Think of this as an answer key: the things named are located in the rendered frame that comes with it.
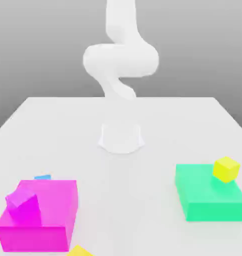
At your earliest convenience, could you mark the large magenta box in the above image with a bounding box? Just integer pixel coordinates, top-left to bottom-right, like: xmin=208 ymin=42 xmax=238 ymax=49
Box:
xmin=0 ymin=179 xmax=79 ymax=253

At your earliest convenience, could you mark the small blue cube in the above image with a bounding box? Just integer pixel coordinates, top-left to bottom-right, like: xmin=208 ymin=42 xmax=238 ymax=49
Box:
xmin=33 ymin=174 xmax=52 ymax=181

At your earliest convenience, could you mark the small yellow cube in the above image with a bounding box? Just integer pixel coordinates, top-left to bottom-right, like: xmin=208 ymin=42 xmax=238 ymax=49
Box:
xmin=66 ymin=244 xmax=94 ymax=256
xmin=212 ymin=156 xmax=241 ymax=184

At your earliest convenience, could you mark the large green box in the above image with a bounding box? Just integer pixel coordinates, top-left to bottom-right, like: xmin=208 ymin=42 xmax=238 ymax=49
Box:
xmin=174 ymin=163 xmax=242 ymax=222

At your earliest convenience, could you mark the small purple cube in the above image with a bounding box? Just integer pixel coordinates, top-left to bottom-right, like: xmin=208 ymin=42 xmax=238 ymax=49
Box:
xmin=5 ymin=187 xmax=43 ymax=228

